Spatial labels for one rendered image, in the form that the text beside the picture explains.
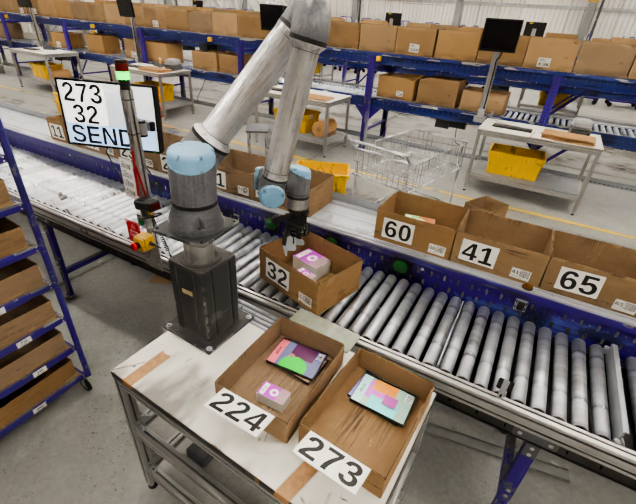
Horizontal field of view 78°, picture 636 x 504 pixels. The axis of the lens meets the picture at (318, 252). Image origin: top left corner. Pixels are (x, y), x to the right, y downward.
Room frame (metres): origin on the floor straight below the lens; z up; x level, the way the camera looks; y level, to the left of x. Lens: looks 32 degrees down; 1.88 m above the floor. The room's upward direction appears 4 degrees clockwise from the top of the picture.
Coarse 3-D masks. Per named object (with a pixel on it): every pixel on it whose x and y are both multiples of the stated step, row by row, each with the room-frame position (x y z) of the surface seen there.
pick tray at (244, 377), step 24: (264, 336) 1.08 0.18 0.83; (288, 336) 1.16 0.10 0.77; (312, 336) 1.11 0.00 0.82; (240, 360) 0.96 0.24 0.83; (264, 360) 1.04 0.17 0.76; (336, 360) 0.99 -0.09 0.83; (216, 384) 0.84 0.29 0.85; (240, 384) 0.92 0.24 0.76; (288, 384) 0.93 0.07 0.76; (312, 384) 0.94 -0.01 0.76; (264, 408) 0.83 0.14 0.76; (288, 408) 0.84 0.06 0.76; (288, 432) 0.72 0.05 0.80
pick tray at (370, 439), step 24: (360, 360) 1.04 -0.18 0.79; (384, 360) 0.99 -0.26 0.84; (336, 384) 0.90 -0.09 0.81; (408, 384) 0.94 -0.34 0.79; (432, 384) 0.90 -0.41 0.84; (312, 408) 0.78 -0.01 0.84; (336, 408) 0.85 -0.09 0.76; (360, 408) 0.85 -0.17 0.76; (336, 432) 0.76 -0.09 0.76; (360, 432) 0.76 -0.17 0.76; (384, 432) 0.77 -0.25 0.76; (408, 432) 0.78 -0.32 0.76; (360, 456) 0.69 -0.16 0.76; (384, 456) 0.69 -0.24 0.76; (384, 480) 0.58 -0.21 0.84
